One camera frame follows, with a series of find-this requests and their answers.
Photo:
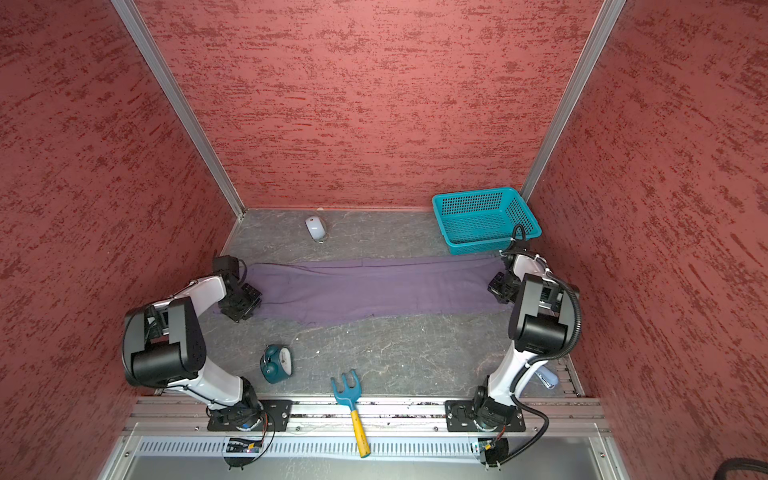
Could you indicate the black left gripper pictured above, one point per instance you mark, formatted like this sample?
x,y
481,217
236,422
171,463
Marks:
x,y
243,314

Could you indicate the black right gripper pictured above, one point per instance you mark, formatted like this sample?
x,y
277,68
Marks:
x,y
495,287

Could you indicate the purple trousers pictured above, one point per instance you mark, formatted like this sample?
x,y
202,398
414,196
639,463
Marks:
x,y
336,292

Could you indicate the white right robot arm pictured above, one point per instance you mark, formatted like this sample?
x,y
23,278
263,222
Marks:
x,y
545,324

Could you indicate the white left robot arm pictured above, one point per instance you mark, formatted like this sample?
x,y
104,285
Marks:
x,y
163,347

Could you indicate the teal plastic mesh basket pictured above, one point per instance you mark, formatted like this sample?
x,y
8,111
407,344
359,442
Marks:
x,y
484,220

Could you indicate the teal tape dispenser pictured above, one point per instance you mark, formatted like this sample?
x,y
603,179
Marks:
x,y
276,364

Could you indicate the small light blue object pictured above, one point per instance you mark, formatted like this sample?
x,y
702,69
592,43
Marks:
x,y
548,378

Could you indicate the white computer mouse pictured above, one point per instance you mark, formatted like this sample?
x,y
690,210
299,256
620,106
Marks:
x,y
316,228

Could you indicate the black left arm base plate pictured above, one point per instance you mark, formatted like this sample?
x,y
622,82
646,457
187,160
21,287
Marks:
x,y
246,420

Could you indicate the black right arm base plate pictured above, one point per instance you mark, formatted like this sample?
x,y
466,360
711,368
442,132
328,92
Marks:
x,y
462,416

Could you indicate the blue garden fork yellow handle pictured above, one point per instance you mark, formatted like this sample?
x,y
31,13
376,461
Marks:
x,y
348,395

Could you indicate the left circuit board with wires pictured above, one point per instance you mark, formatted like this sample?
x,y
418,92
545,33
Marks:
x,y
241,452

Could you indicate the circuit board with wires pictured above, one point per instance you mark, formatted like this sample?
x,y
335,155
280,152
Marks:
x,y
241,452
493,450

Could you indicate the aluminium front rail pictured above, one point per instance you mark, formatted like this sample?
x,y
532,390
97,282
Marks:
x,y
397,428

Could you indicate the right circuit board with wires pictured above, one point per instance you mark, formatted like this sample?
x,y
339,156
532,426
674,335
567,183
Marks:
x,y
493,450

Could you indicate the aluminium corner post left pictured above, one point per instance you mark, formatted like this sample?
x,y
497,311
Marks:
x,y
131,18

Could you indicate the aluminium corner post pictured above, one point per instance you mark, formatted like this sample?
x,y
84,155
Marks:
x,y
131,18
599,34

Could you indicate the aluminium corner post right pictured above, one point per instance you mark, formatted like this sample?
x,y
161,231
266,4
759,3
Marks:
x,y
599,34

